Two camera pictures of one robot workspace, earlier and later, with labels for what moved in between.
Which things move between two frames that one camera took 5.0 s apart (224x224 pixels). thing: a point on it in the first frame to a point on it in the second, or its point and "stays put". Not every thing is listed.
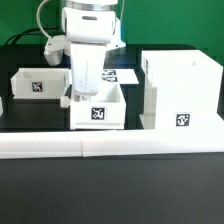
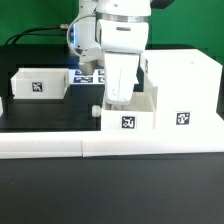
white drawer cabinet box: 182,90 stays put
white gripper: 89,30 to 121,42
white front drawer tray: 106,109 to 138,115
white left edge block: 1,107 stays put
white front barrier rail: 58,144 stays put
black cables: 52,31 stays put
